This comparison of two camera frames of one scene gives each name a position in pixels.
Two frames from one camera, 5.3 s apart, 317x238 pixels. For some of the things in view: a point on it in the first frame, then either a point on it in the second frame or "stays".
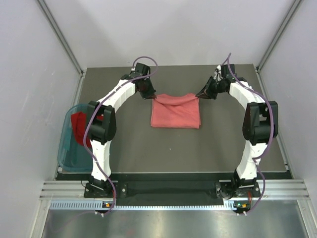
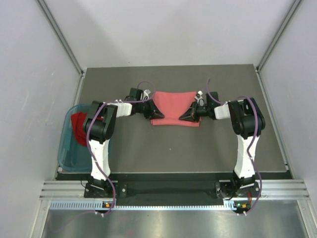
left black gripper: [149, 94] -> [153, 112]
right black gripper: [206, 92] -> [191, 114]
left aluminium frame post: [81, 71] stays
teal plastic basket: [72, 155] stays
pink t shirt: [180, 111] stays
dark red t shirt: [79, 122] stays
